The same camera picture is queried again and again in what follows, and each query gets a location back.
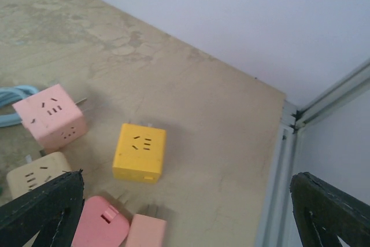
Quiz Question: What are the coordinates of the light blue coiled cable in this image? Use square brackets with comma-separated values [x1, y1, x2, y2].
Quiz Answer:
[0, 84, 40, 128]

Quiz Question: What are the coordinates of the yellow cube socket adapter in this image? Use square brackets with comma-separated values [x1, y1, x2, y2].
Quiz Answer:
[112, 123, 167, 183]

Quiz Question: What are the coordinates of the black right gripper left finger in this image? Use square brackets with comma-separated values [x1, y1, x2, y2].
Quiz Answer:
[1, 170, 84, 246]

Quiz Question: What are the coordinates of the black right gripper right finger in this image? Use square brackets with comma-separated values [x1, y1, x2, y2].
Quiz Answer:
[290, 172, 369, 246]

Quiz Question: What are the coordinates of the pink cube socket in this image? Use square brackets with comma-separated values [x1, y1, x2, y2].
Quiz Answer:
[13, 84, 88, 154]

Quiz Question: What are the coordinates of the light pink plug adapter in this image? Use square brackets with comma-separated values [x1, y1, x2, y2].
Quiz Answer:
[125, 205, 167, 247]

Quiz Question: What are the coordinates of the right aluminium corner post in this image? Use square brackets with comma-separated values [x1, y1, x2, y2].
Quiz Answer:
[255, 62, 369, 246]

